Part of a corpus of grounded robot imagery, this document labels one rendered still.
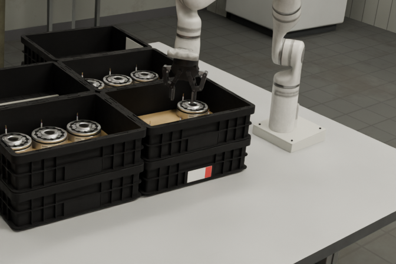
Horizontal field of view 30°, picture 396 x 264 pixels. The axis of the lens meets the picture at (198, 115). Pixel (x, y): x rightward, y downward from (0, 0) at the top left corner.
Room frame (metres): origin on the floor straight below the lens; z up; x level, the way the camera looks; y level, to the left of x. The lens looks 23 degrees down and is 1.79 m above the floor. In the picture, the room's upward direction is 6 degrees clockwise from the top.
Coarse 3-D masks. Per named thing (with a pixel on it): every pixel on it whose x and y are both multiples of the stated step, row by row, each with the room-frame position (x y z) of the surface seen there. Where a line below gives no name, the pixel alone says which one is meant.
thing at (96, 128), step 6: (78, 120) 2.02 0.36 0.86; (84, 120) 2.03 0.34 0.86; (90, 120) 2.03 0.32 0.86; (72, 126) 1.98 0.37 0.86; (96, 126) 2.00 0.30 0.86; (72, 132) 1.94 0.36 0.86; (78, 132) 1.95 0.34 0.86; (84, 132) 1.95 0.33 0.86; (90, 132) 1.95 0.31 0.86; (96, 132) 1.95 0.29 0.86
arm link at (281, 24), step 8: (272, 8) 2.27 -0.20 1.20; (272, 16) 2.29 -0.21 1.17; (280, 16) 2.25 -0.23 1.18; (288, 16) 2.24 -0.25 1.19; (296, 16) 2.26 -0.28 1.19; (280, 24) 2.26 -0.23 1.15; (288, 24) 2.26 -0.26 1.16; (280, 32) 2.29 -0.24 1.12; (272, 40) 2.35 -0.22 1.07; (280, 40) 2.33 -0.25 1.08; (272, 48) 2.35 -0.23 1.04; (280, 48) 2.35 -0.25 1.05; (272, 56) 2.36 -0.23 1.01; (280, 56) 2.35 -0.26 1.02; (280, 64) 2.37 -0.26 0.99
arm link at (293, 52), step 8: (288, 40) 2.38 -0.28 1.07; (296, 40) 2.39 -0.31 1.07; (288, 48) 2.35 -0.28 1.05; (296, 48) 2.35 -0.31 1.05; (304, 48) 2.37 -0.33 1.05; (288, 56) 2.34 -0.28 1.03; (296, 56) 2.34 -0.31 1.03; (288, 64) 2.35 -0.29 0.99; (296, 64) 2.34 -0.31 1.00; (280, 72) 2.40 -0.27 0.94; (288, 72) 2.37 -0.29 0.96; (296, 72) 2.34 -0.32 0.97; (280, 80) 2.35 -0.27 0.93; (288, 80) 2.34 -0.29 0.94; (296, 80) 2.35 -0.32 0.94; (288, 88) 2.35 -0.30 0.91
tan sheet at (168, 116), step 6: (150, 114) 2.19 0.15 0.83; (156, 114) 2.20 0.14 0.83; (162, 114) 2.20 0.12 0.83; (168, 114) 2.21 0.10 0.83; (174, 114) 2.21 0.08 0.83; (144, 120) 2.14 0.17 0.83; (150, 120) 2.14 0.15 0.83; (156, 120) 2.15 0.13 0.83; (162, 120) 2.15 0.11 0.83; (168, 120) 2.16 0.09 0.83; (174, 120) 2.16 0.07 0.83
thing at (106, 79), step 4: (108, 76) 2.42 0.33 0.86; (112, 76) 2.42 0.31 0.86; (124, 76) 2.43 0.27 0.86; (104, 80) 2.37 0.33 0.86; (108, 80) 2.38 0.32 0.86; (124, 80) 2.39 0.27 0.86; (128, 80) 2.40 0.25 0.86; (108, 84) 2.35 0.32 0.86; (112, 84) 2.35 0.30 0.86; (116, 84) 2.35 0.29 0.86; (120, 84) 2.35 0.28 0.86; (124, 84) 2.35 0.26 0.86
